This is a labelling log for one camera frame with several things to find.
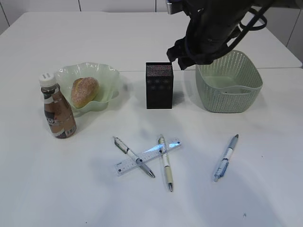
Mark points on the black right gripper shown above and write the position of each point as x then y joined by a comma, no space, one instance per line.
208,33

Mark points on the sugared bread loaf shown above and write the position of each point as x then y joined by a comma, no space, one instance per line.
83,91

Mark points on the cream white click pen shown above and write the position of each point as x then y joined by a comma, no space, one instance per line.
166,163

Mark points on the brown plastic drink bottle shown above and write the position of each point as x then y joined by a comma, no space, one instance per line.
57,110

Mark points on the black mesh pen holder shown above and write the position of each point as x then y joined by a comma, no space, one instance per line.
159,85

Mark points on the green plastic woven basket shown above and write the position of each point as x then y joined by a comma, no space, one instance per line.
230,84

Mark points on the green wavy glass plate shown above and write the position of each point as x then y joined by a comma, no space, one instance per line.
107,77

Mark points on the white grey click pen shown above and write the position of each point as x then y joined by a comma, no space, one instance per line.
132,163

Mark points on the light blue click pen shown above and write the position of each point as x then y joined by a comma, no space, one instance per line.
224,162

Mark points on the clear plastic ruler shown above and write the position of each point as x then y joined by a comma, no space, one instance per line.
154,152

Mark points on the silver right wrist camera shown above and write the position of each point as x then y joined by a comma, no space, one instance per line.
175,6

